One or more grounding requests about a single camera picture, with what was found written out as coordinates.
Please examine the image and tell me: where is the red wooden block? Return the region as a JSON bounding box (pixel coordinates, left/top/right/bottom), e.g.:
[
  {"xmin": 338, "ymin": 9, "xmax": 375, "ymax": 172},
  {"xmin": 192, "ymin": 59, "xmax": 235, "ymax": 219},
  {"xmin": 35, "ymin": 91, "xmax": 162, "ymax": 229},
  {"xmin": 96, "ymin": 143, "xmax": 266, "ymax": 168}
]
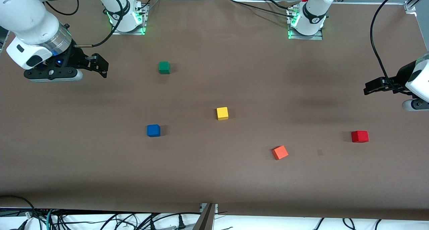
[{"xmin": 351, "ymin": 131, "xmax": 369, "ymax": 143}]

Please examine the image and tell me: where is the orange wooden block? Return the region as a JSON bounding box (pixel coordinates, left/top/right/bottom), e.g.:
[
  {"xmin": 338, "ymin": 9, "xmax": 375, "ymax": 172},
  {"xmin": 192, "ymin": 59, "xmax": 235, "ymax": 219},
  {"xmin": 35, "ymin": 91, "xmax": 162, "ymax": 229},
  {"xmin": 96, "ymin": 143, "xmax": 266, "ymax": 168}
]
[{"xmin": 272, "ymin": 145, "xmax": 289, "ymax": 161}]

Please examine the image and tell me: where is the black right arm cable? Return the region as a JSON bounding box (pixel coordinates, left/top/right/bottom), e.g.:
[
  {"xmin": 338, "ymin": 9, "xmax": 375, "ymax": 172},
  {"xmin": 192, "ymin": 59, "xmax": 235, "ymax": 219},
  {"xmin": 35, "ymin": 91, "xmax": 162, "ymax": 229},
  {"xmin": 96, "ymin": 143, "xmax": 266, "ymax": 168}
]
[{"xmin": 44, "ymin": 0, "xmax": 123, "ymax": 48}]

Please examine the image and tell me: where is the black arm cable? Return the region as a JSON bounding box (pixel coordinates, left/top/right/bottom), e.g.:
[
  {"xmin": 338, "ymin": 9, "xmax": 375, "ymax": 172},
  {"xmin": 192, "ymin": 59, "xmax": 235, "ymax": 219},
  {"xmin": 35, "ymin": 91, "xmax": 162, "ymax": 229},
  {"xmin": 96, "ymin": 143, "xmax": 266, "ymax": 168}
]
[
  {"xmin": 370, "ymin": 0, "xmax": 415, "ymax": 96},
  {"xmin": 44, "ymin": 0, "xmax": 123, "ymax": 48}
]

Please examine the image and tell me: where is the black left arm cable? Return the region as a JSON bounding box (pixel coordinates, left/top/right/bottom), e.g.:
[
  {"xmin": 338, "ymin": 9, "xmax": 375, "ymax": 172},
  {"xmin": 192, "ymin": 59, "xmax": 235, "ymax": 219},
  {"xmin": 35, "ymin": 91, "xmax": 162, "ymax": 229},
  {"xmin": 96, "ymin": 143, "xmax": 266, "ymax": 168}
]
[{"xmin": 370, "ymin": 0, "xmax": 415, "ymax": 96}]

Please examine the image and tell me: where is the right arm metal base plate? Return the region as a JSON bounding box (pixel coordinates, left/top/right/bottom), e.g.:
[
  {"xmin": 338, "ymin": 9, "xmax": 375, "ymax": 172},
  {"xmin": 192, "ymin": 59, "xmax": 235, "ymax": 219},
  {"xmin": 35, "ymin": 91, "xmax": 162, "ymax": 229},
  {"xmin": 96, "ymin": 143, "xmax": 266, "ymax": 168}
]
[{"xmin": 111, "ymin": 4, "xmax": 148, "ymax": 36}]

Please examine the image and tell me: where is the aluminium corner frame profile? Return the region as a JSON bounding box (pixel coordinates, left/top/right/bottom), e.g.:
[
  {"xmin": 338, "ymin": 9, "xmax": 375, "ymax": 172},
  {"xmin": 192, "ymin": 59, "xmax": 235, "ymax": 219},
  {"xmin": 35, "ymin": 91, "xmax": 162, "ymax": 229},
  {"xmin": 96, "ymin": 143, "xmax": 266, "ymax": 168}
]
[{"xmin": 404, "ymin": 0, "xmax": 429, "ymax": 14}]

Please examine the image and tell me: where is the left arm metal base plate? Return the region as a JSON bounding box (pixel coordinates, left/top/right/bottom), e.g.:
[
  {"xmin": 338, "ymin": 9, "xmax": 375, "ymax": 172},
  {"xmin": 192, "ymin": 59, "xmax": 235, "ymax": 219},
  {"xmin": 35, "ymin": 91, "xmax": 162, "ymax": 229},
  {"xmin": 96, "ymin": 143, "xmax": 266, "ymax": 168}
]
[{"xmin": 287, "ymin": 7, "xmax": 323, "ymax": 41}]

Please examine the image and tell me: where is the short black base cable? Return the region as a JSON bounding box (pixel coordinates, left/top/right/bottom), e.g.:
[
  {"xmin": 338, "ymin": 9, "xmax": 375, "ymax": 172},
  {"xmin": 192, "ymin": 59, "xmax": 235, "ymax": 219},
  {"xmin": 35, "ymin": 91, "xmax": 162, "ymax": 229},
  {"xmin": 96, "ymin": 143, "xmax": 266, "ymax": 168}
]
[{"xmin": 266, "ymin": 0, "xmax": 296, "ymax": 11}]

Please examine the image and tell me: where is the long black base cable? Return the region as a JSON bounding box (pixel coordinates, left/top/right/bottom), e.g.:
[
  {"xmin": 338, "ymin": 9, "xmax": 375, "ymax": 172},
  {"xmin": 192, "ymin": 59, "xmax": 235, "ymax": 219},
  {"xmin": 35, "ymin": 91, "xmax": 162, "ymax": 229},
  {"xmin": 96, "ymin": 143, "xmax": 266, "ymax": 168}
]
[{"xmin": 229, "ymin": 0, "xmax": 297, "ymax": 19}]

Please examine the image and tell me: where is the aluminium table post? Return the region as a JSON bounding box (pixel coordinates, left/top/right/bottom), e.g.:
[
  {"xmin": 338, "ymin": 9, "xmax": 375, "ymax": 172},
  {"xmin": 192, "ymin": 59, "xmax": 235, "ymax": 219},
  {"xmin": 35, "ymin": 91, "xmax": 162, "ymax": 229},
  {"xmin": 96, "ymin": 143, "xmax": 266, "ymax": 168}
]
[{"xmin": 192, "ymin": 203, "xmax": 219, "ymax": 230}]

